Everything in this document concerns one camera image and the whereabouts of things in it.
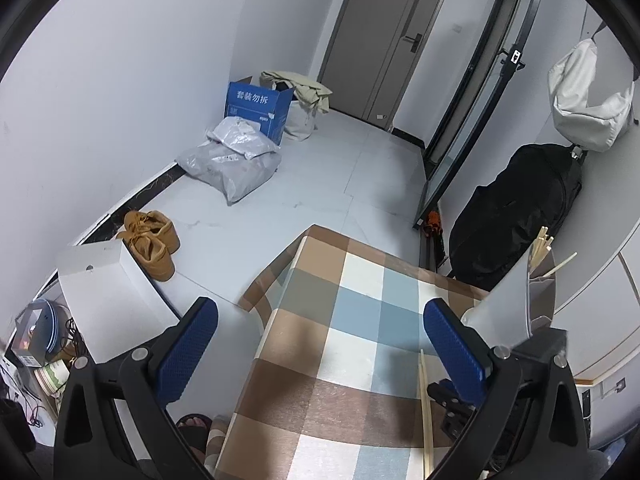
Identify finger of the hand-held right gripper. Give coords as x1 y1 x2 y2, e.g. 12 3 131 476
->
427 380 478 442

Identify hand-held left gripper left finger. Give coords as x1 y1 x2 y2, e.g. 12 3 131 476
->
52 296 219 480

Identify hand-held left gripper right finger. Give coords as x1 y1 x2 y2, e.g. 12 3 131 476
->
423 298 591 480

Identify wooden chopstick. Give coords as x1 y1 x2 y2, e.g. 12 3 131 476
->
419 350 431 480
542 253 578 278
530 226 554 267

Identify white utensil holder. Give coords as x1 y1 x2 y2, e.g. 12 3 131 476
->
460 245 556 348

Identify black sandal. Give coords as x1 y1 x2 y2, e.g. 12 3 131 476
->
176 412 217 456

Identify person's foot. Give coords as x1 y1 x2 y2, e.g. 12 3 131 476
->
182 417 211 450

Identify white cardboard box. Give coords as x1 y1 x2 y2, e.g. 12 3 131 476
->
55 240 181 366

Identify tan shoe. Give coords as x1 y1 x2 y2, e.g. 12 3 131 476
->
124 210 181 253
117 232 176 281

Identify checked tablecloth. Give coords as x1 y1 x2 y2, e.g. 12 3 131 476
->
205 225 501 480

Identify black backpack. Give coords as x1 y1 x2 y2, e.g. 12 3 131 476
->
447 142 583 281

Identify dark cloth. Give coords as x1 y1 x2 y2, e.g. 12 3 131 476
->
0 400 36 456

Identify large grey mailer bag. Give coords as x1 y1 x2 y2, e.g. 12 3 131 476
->
175 141 283 206

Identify small grey mailer bag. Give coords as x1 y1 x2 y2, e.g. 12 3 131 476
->
206 116 281 160

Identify black framed glass door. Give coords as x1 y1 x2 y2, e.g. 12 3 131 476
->
412 0 548 231

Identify blue cardboard box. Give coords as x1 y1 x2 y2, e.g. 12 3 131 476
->
223 76 296 147

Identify white sack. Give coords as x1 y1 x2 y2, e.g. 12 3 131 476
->
283 100 321 143

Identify white sling bag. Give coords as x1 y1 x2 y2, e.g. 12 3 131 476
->
547 25 636 153

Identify beige cloth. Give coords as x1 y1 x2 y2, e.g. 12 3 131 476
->
259 70 333 113

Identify grey door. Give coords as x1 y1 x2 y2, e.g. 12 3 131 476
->
317 0 456 131

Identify black cable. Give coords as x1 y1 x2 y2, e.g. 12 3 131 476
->
62 317 88 361

